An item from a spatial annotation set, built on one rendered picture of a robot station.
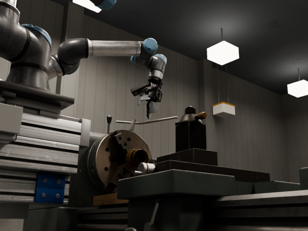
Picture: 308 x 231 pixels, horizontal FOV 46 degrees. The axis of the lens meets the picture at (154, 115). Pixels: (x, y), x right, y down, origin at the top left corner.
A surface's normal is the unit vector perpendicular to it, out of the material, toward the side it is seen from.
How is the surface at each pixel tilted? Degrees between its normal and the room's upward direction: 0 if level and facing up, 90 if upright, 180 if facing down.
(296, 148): 90
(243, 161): 90
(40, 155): 90
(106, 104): 90
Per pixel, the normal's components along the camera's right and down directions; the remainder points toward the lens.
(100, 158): 0.55, -0.24
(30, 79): 0.43, -0.54
